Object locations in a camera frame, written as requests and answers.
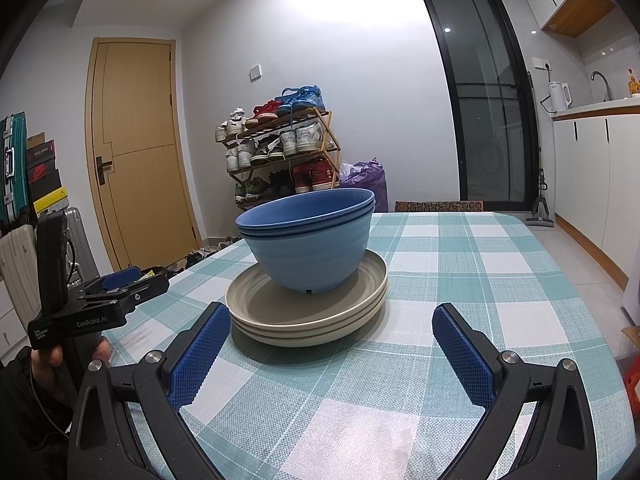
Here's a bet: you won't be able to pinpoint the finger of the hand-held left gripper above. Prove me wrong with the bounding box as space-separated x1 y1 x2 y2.
107 272 171 313
82 267 151 297

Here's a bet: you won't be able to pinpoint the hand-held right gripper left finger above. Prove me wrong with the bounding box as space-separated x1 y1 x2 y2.
65 301 232 480

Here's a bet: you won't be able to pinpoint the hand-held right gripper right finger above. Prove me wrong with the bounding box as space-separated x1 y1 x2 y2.
432 303 598 480

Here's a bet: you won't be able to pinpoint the cream round plate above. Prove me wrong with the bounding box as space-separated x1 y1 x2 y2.
225 249 390 328
227 285 390 338
235 300 388 348

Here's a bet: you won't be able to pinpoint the blue bowl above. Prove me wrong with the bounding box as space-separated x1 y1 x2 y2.
244 207 373 295
237 205 376 241
235 188 377 235

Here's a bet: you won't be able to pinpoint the person's left forearm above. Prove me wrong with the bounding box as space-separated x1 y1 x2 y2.
0 350 78 480

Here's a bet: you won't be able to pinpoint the person's left hand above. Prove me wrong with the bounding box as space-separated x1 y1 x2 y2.
30 337 113 403

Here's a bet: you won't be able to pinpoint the silver suitcase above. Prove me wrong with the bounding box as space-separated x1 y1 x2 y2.
64 206 100 283

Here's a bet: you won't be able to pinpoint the yellow black shoe box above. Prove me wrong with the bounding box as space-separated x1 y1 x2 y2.
32 187 69 218

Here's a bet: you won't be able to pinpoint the pile of shoes on floor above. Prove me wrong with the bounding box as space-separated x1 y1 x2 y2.
184 236 246 268

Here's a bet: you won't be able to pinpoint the teal checkered tablecloth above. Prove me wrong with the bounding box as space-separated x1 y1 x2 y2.
102 211 632 480

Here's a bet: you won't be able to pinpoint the green suitcase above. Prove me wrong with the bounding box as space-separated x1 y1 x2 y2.
0 112 28 238

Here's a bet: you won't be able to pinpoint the black red shoe box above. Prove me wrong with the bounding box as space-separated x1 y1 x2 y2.
26 141 57 171

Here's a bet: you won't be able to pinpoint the wooden door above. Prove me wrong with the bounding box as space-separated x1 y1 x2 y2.
85 37 203 273

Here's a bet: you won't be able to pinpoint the brown circle-patterned box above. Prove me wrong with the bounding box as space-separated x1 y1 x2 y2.
395 200 486 214

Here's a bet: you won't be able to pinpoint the grey stick vacuum cleaner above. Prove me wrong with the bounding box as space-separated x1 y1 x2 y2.
525 70 556 226

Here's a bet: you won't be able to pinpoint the flat cardboard piece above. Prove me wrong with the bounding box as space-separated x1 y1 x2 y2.
620 325 640 361

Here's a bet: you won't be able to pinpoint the purple plastic bag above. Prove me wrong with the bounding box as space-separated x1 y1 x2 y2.
339 157 388 213

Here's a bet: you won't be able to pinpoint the wooden shoe rack with shoes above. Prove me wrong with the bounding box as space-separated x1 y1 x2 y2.
215 85 341 206

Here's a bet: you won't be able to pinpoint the white base cabinets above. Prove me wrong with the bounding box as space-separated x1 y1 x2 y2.
552 97 640 291

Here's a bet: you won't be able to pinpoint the black framed glass door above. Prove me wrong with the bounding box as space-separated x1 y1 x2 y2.
417 0 543 211

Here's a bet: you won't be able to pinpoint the white electric kettle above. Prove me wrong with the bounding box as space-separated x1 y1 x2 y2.
546 80 572 113

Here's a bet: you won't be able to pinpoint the metal faucet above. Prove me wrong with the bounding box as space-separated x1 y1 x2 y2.
591 71 613 102

